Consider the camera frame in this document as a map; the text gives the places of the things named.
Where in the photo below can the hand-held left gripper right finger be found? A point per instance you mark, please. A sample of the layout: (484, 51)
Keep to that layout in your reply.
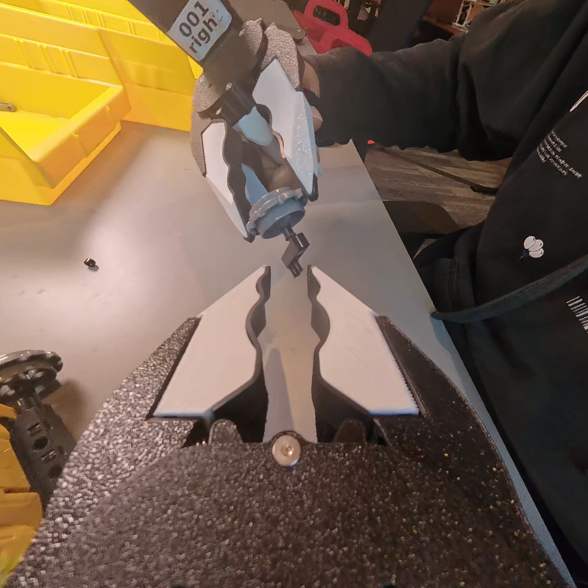
(363, 367)

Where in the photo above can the pale grey desk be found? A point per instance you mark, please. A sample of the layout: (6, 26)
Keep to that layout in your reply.
(138, 275)

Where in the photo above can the yellow brick toy truck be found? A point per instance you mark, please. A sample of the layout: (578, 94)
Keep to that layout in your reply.
(32, 436)

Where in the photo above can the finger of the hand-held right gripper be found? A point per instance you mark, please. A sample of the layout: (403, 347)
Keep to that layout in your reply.
(289, 110)
(216, 156)

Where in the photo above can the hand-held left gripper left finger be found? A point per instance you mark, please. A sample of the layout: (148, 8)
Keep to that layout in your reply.
(206, 367)

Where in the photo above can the black brick beam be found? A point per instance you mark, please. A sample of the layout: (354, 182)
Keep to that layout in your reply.
(296, 250)

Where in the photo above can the red and black backpack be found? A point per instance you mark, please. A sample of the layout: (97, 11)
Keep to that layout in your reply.
(330, 27)

